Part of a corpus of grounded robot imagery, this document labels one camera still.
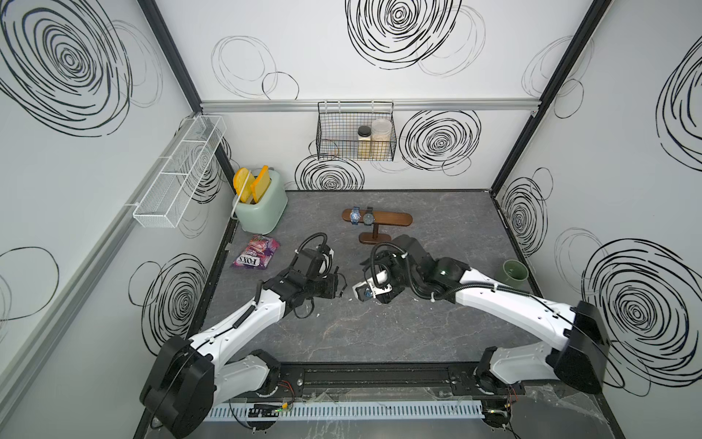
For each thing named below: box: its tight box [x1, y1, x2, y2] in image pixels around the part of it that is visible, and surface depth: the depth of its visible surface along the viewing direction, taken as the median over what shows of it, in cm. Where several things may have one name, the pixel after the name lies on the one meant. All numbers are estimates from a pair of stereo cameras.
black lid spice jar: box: [357, 125, 373, 161], surface depth 87 cm
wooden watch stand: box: [341, 208, 413, 245], surface depth 94 cm
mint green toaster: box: [236, 169, 288, 236], surface depth 101 cm
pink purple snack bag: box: [231, 235, 281, 270], surface depth 98 cm
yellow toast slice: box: [250, 164, 272, 204], surface depth 97 cm
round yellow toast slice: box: [239, 171, 256, 204], surface depth 98 cm
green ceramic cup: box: [498, 258, 530, 289], surface depth 91 cm
